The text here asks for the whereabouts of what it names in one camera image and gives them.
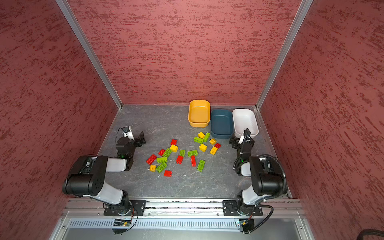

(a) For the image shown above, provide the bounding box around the yellow lego brick underside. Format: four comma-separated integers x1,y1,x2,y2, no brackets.
210,138,217,146

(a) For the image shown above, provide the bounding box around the yellow lego brick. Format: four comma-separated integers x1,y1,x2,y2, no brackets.
170,145,179,153
210,147,218,156
199,144,208,152

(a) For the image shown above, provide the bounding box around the yellow lego cube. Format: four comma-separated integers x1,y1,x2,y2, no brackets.
198,132,205,139

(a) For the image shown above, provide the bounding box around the green long lego brick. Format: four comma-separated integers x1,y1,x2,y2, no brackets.
156,162,168,173
194,137,204,144

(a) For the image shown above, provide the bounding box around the red long lego brick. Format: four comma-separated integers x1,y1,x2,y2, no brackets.
191,155,196,167
146,154,157,165

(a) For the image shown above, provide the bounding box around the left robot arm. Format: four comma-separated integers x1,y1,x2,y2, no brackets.
62,127,146,216

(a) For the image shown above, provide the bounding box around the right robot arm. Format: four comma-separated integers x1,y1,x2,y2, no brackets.
230,128,288,216

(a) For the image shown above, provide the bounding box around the white plastic bin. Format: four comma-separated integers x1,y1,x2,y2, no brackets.
232,109,259,138

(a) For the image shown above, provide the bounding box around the teal plastic bin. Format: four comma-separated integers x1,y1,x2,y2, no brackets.
211,109,234,139

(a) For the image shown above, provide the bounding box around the small orange lego brick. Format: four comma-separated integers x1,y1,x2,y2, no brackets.
149,165,157,172

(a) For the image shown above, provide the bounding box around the yellow plastic bin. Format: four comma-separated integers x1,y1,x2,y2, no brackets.
188,100,211,128

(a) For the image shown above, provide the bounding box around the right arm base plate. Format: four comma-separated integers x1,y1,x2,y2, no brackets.
222,200,263,217

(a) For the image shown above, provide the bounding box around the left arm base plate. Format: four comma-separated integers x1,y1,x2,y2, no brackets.
104,200,147,218

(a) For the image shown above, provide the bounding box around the aluminium front rail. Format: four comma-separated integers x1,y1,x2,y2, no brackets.
50,198,315,240

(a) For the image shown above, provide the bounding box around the right corner aluminium post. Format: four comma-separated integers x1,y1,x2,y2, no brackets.
256,0,313,111

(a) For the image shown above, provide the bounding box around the corner aluminium post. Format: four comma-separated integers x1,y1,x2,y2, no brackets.
256,0,313,111
56,0,124,110

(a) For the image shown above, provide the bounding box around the black cable bottom right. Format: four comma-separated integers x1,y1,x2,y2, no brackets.
355,228,384,240

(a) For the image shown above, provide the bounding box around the left corner aluminium post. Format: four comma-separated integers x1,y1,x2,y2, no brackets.
56,0,124,110

